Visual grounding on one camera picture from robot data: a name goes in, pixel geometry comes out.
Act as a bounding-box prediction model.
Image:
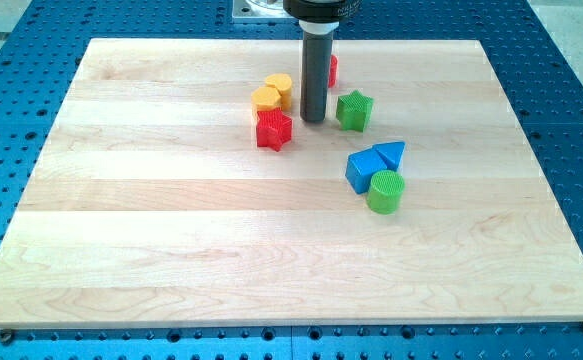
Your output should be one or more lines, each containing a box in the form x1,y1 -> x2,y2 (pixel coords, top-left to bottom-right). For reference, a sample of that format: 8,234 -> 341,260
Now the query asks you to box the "red star block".
256,108 -> 293,152

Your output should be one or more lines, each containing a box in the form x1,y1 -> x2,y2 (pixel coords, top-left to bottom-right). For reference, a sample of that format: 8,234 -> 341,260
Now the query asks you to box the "black robot arm end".
283,0 -> 362,24

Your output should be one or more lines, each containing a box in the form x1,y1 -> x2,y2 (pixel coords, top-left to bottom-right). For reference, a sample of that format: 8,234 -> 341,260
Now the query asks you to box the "green star block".
336,90 -> 374,132

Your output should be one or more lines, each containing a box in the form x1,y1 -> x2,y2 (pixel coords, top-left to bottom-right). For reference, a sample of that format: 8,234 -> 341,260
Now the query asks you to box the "blue cube block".
345,148 -> 387,194

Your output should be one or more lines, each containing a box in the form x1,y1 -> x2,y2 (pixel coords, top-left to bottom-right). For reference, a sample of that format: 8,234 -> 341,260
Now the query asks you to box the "yellow hexagon block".
251,86 -> 282,118

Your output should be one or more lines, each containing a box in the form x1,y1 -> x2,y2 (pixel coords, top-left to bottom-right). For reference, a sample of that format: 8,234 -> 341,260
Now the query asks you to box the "green cylinder block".
366,170 -> 405,215

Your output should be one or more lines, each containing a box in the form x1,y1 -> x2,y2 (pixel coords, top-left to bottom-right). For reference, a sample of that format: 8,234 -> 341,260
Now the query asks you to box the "yellow heart block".
265,73 -> 293,111

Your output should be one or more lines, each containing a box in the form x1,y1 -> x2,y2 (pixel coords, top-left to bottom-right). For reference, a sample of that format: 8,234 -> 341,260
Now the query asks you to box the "blue triangle block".
372,141 -> 406,171

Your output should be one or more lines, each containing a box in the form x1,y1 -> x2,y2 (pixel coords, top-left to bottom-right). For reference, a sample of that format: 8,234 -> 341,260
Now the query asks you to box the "red block behind tool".
327,55 -> 338,88

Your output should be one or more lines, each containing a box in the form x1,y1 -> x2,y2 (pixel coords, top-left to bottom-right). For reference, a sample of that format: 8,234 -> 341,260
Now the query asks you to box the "light wooden board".
0,38 -> 583,329

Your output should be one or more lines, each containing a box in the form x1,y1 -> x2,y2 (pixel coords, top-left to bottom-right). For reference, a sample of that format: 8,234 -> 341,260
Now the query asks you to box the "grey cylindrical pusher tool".
299,20 -> 339,123

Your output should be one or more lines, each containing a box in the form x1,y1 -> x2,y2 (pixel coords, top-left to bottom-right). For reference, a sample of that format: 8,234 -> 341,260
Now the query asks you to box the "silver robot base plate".
229,0 -> 294,24

